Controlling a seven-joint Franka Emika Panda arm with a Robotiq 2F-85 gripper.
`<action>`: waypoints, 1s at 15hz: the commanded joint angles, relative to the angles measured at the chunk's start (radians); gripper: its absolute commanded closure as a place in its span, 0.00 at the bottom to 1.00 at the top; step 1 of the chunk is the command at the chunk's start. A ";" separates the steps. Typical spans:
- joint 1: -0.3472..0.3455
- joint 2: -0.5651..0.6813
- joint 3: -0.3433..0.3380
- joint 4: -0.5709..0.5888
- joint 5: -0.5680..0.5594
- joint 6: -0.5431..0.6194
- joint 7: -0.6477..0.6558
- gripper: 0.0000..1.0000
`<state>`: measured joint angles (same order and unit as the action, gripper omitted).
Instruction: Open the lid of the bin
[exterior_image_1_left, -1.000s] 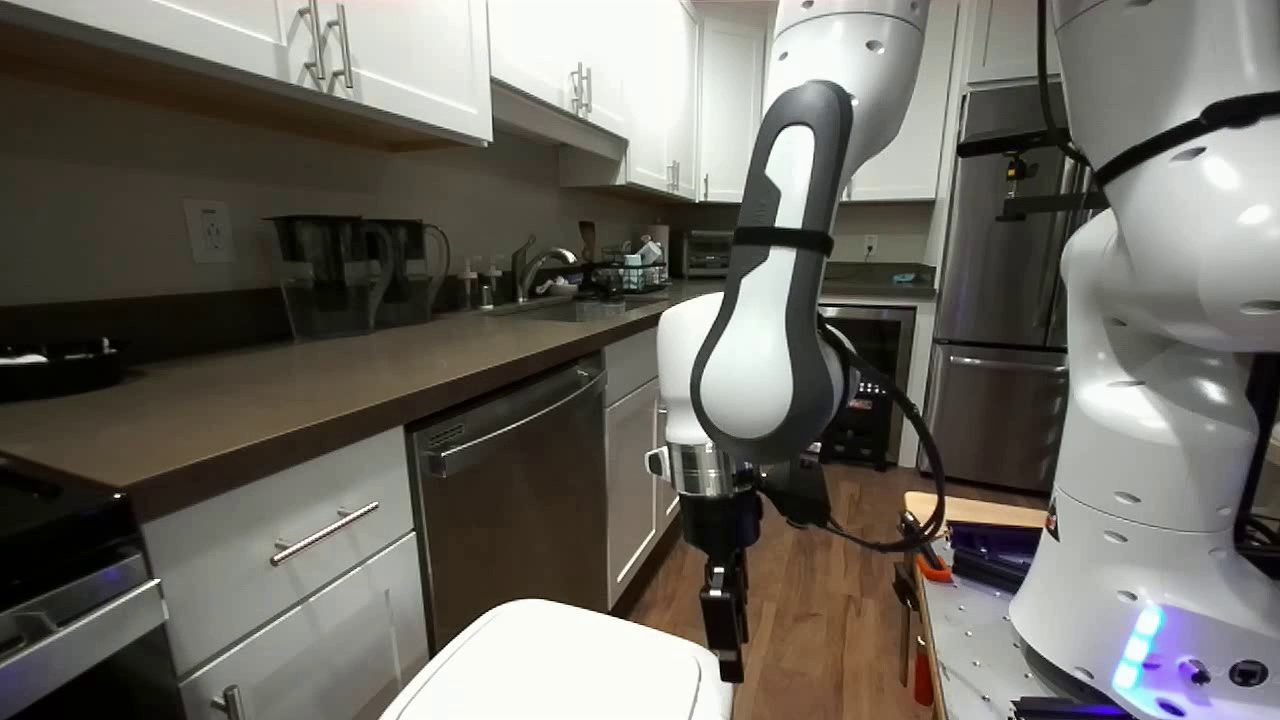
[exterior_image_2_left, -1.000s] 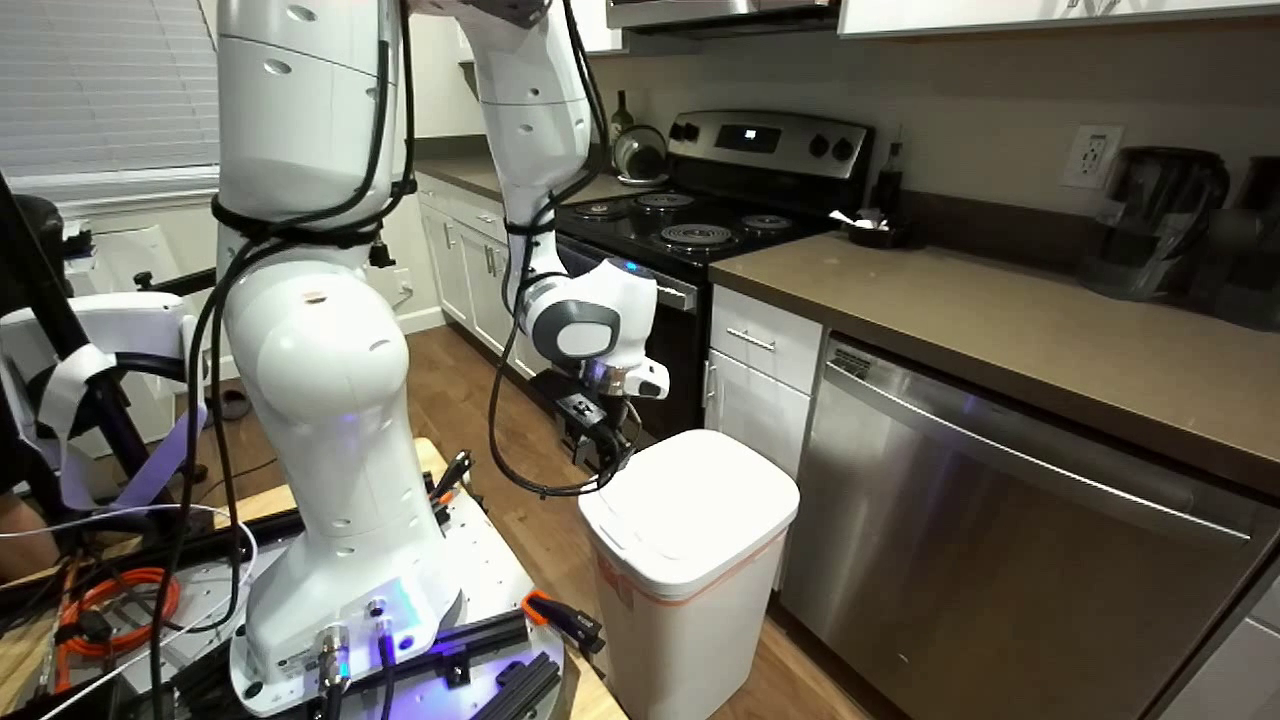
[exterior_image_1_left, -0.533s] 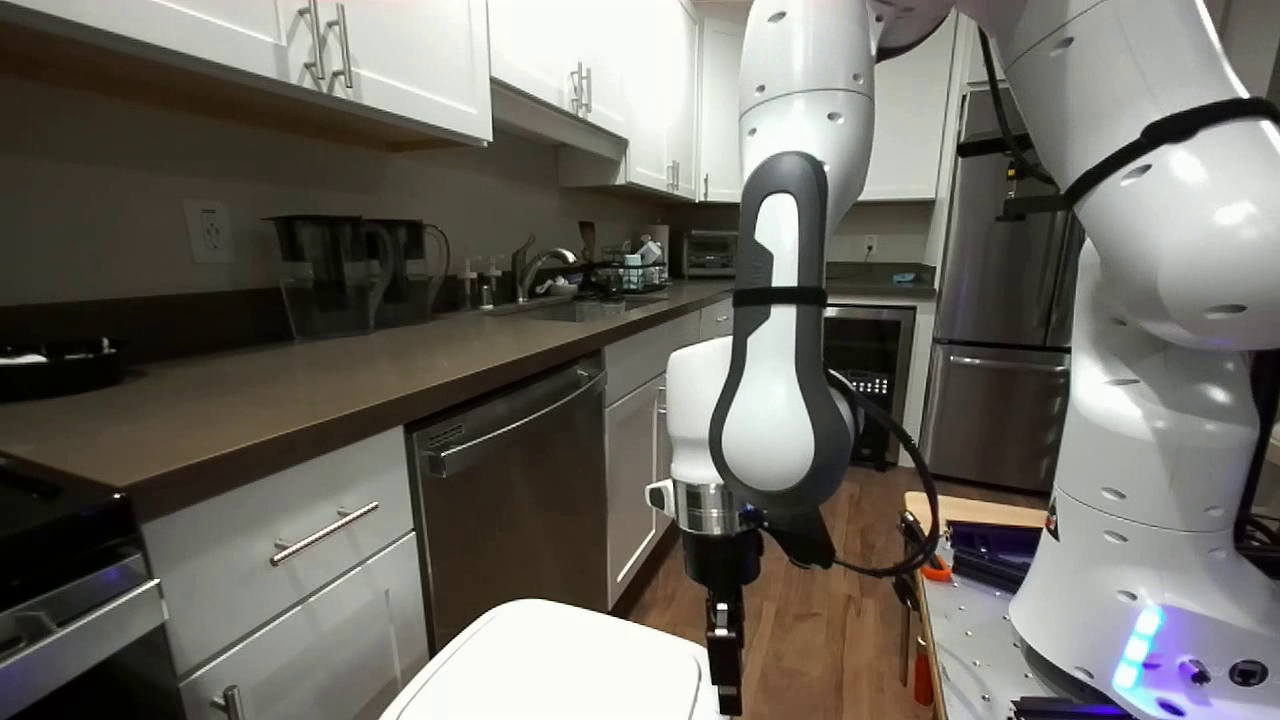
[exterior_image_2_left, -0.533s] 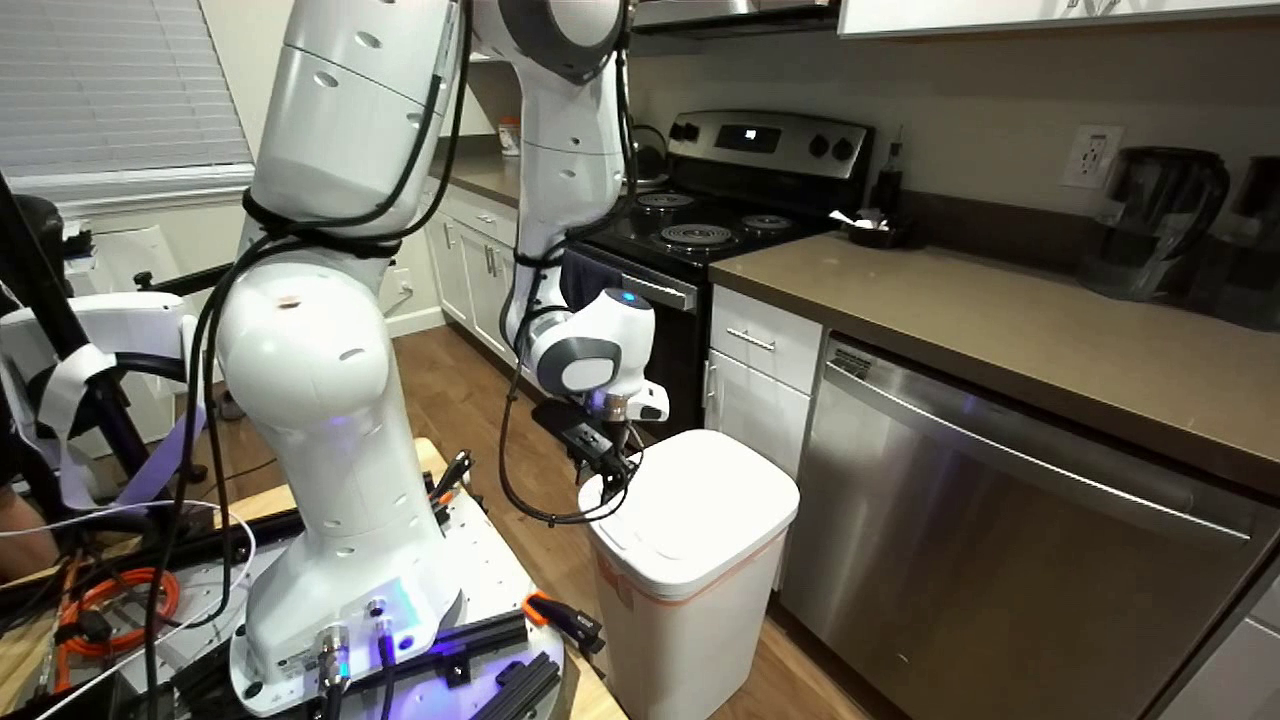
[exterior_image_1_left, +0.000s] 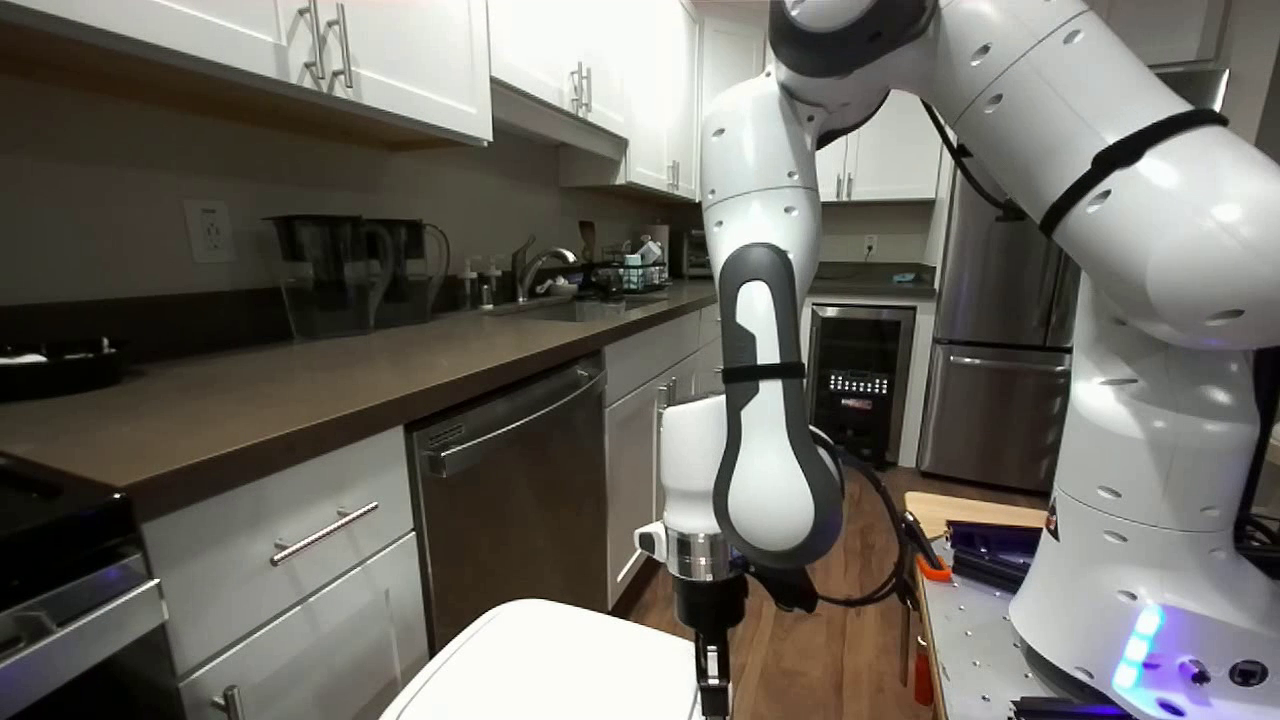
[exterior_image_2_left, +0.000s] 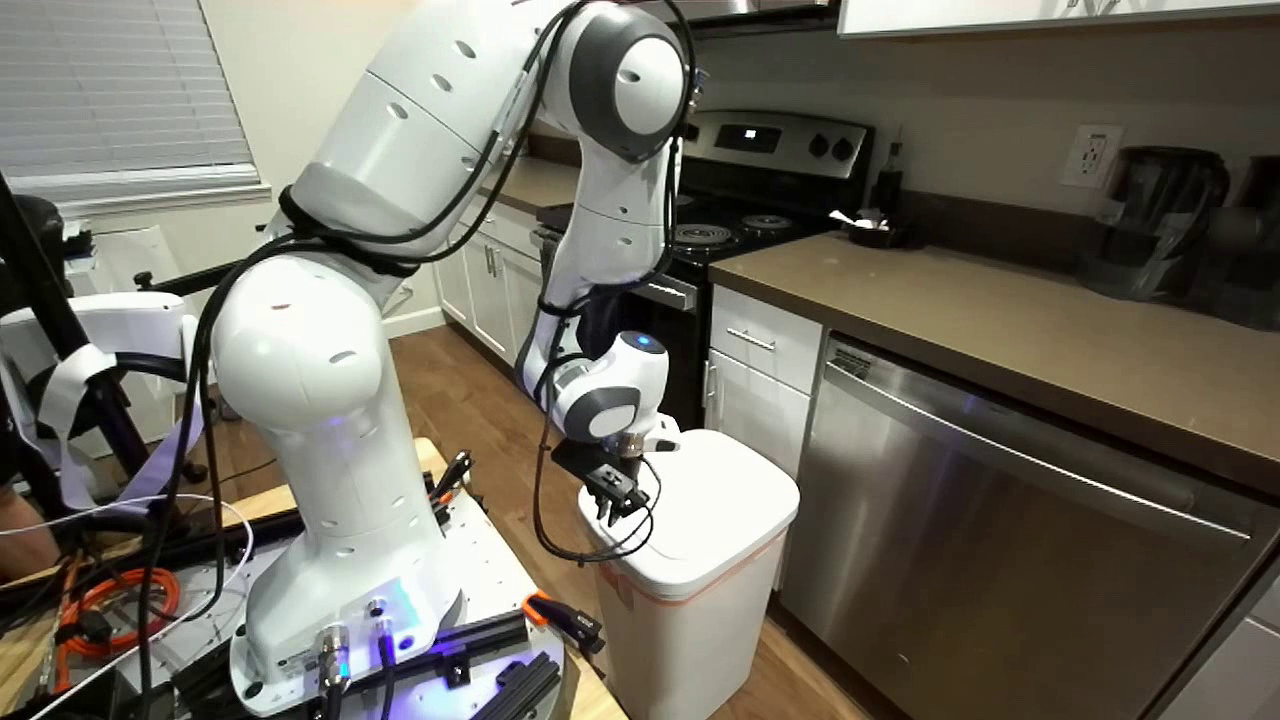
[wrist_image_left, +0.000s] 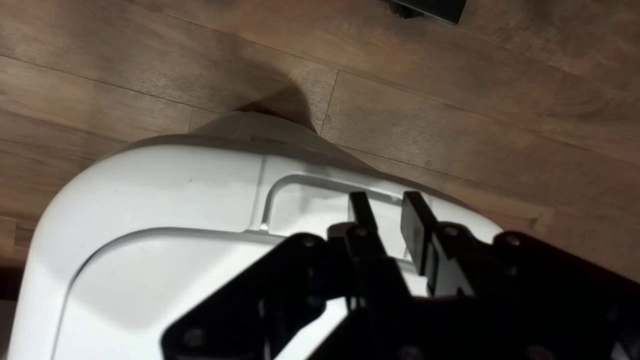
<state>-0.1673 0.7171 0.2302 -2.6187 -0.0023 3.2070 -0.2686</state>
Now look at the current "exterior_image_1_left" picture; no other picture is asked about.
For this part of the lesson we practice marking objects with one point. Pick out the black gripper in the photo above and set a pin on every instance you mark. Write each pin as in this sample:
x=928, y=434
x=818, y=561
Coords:
x=713, y=606

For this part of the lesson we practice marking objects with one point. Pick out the white plastic bin lid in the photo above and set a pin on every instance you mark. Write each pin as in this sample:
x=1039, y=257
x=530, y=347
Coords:
x=553, y=666

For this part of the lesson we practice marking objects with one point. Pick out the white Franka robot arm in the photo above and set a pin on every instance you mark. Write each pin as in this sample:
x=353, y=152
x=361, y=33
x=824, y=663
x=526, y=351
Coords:
x=1146, y=332

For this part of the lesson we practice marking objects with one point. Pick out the orange clamp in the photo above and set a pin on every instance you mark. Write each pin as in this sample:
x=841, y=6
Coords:
x=928, y=567

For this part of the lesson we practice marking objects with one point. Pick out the stainless steel dishwasher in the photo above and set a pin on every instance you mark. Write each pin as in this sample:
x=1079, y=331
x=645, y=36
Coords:
x=515, y=504

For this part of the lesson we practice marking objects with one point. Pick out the metal perforated workbench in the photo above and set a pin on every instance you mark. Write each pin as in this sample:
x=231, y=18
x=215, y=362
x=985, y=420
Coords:
x=980, y=653

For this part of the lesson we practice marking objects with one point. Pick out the dark blue box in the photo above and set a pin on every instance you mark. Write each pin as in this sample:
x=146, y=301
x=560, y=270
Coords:
x=999, y=551

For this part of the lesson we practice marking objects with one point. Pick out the wooden board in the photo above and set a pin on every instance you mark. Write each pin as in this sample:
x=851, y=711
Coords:
x=980, y=510

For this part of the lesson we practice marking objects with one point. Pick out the black wine cooler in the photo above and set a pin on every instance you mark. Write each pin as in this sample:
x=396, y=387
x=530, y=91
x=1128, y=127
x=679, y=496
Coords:
x=860, y=387

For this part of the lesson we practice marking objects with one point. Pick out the stainless steel refrigerator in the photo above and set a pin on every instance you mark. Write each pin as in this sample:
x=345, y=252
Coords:
x=993, y=372

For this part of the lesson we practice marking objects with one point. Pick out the dish soap bottles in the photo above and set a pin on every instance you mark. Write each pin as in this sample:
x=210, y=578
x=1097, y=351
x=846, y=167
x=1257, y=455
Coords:
x=641, y=267

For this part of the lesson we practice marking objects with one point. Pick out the silver toaster oven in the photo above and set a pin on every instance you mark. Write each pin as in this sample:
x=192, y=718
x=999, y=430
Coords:
x=689, y=249

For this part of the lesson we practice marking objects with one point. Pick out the chrome sink faucet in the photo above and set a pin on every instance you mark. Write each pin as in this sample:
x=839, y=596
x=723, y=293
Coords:
x=541, y=270

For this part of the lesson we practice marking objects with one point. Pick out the black and steel oven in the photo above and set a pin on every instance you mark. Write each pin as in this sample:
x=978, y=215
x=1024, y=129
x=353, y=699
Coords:
x=64, y=601

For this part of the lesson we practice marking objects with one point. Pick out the black tray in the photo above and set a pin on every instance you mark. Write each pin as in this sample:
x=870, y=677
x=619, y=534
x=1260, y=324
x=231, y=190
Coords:
x=53, y=371

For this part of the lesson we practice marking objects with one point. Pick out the white cabinet above refrigerator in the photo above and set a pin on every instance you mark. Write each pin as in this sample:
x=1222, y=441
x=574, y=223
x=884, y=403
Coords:
x=1172, y=24

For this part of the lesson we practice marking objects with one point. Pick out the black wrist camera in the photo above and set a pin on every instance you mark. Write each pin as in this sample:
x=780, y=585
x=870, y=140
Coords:
x=786, y=591

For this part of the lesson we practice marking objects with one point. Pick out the white wall cabinet above toaster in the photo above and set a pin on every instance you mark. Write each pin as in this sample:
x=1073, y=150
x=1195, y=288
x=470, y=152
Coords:
x=884, y=161

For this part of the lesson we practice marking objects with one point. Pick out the white wall cabinet with knobs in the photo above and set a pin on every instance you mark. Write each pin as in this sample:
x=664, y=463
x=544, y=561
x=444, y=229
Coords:
x=584, y=64

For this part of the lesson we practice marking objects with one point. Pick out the white wall outlet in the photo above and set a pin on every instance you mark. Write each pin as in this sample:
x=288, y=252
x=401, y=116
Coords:
x=210, y=229

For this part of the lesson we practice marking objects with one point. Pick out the white double-door wall cabinet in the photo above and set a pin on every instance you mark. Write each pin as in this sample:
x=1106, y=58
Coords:
x=401, y=52

